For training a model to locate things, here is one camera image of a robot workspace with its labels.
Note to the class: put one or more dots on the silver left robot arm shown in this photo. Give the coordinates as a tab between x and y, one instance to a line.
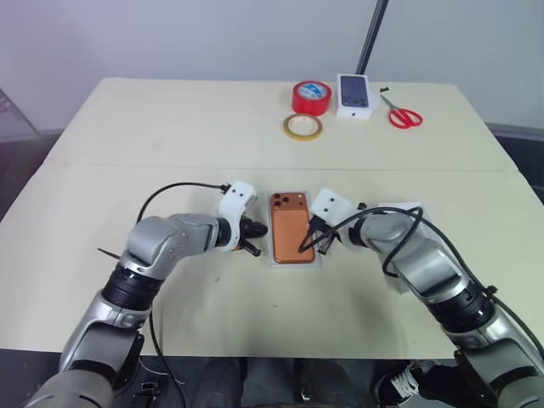
170	242

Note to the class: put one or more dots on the black shoe with white laces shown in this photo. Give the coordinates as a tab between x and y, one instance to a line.
399	379

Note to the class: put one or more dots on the orange smartphone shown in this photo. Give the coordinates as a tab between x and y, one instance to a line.
291	229

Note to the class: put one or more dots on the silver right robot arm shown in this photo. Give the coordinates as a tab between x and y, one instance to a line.
421	259

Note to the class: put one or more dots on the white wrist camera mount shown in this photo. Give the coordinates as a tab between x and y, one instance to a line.
236	200
332	205

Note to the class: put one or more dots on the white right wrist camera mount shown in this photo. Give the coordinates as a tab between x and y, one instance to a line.
332	205

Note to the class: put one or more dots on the white printed phone box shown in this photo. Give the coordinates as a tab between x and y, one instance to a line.
354	96

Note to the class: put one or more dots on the white phone box base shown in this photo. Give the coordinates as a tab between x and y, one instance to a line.
297	266

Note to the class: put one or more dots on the yellow tape roll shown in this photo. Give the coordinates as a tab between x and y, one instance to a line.
303	126

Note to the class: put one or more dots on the red tape roll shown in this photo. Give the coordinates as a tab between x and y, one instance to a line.
311	98

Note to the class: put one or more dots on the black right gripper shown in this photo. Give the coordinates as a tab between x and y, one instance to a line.
327	242

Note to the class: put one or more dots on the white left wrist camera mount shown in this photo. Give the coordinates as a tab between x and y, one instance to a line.
236	200

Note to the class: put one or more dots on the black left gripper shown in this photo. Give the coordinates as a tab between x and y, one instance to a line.
245	233

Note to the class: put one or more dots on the black metal pole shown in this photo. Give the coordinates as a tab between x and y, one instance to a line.
372	36

